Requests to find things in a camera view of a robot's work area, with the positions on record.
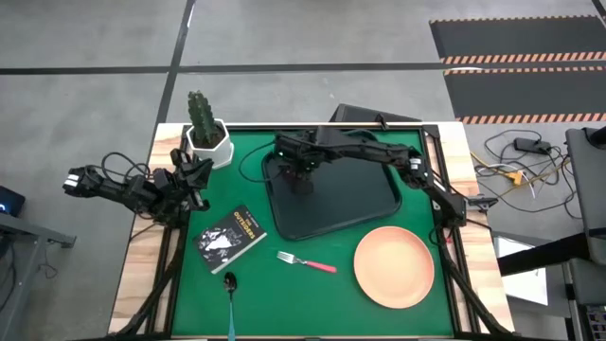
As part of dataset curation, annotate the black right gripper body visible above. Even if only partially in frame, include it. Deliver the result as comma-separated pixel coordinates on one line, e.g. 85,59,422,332
273,130,328,173

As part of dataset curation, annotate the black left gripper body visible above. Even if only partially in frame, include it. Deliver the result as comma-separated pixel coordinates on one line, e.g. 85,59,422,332
169,148,215,213

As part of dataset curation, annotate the fork with pink handle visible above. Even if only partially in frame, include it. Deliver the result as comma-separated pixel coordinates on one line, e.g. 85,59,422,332
276,250,338,275

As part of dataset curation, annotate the spoon with blue handle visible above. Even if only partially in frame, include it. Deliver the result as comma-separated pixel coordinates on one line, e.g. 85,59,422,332
223,271,239,341

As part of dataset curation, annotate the orange round plate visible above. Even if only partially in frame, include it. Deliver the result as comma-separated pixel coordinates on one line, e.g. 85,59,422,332
352,225,436,311

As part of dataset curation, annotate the black plastic tray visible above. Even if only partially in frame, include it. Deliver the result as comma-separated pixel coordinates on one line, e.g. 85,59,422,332
260,133,403,242

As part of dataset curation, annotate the white hexagonal plant pot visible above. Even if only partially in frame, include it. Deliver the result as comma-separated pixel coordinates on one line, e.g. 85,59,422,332
185,118,236,171

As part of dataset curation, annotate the black and white book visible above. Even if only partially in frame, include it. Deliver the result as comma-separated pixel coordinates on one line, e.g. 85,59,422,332
192,204,268,276

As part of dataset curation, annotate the green cactus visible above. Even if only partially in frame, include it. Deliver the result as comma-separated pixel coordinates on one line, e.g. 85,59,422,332
187,90,217,146

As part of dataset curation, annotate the green table mat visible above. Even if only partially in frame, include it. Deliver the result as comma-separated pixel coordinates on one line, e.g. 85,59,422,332
170,128,455,338

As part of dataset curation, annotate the grey side desk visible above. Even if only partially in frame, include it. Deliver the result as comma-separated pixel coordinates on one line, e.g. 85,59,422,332
0,211,78,328

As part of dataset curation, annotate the black device with blue light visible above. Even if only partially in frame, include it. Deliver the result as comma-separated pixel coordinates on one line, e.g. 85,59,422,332
0,185,27,219

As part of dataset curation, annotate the black power adapter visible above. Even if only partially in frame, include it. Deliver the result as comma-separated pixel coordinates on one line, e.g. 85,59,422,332
513,136,552,154

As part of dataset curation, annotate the black hazard-striped floor mat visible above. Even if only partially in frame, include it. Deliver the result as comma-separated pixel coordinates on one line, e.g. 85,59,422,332
428,14,606,65
442,65,606,126

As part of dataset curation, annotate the white paper sheet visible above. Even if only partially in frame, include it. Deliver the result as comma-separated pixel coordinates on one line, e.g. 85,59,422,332
492,235,550,307

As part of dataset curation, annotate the grey equipment cart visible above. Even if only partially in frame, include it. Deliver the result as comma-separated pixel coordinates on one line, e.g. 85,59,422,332
491,125,606,341

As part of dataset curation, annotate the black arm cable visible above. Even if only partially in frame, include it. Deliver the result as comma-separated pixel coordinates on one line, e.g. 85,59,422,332
237,139,280,185

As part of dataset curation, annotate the tangle of floor cables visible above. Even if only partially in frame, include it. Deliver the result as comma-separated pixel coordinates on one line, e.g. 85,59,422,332
469,128,584,221

